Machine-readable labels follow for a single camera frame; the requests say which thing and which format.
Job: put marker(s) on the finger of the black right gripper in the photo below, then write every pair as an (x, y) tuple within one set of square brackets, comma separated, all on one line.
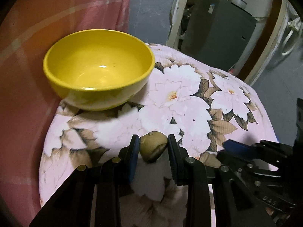
[(234, 162), (235, 147)]

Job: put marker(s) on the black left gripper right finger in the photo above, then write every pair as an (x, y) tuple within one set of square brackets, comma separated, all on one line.
[(186, 170)]

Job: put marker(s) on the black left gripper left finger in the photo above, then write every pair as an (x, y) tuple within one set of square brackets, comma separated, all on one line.
[(129, 157)]

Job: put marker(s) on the olive brown potato piece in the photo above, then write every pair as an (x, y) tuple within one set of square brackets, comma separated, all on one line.
[(152, 145)]

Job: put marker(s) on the person's right hand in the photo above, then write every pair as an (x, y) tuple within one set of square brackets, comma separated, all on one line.
[(270, 211)]

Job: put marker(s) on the pink floral cloth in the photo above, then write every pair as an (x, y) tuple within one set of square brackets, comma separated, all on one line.
[(202, 106)]

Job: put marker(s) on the yellow ceramic bowl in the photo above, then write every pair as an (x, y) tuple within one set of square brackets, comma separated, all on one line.
[(98, 69)]

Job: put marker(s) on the grey metal cabinet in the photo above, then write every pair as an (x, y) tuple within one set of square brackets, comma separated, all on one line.
[(217, 33)]

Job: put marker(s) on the metal pot on cabinet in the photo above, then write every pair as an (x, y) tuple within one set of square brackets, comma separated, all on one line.
[(239, 3)]

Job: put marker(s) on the cream door frame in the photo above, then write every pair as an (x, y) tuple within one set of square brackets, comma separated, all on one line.
[(175, 18)]

